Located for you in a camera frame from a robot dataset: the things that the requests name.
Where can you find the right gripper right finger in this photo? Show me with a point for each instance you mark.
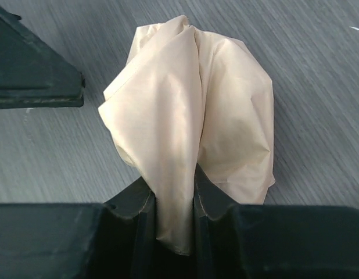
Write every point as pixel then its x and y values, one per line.
pixel 272 241

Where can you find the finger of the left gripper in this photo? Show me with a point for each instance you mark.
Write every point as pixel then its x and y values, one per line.
pixel 32 74

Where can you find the beige folding umbrella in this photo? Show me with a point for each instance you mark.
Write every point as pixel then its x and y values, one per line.
pixel 188 98

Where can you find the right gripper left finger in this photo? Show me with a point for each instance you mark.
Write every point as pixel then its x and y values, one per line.
pixel 79 240

